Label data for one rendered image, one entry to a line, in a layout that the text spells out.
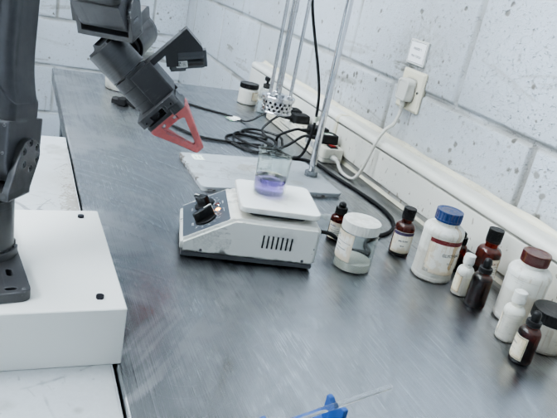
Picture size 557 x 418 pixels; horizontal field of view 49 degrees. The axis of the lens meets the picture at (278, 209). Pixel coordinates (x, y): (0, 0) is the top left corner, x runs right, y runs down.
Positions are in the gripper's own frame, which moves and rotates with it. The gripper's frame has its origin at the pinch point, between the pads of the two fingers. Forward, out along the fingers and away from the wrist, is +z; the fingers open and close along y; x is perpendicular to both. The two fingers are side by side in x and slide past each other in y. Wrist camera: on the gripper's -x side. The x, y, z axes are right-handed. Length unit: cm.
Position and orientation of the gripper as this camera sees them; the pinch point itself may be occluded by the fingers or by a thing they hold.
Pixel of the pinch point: (196, 146)
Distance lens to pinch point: 94.9
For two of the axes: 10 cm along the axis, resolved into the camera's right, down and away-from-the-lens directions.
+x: -7.7, 6.2, 1.3
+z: 6.1, 6.9, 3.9
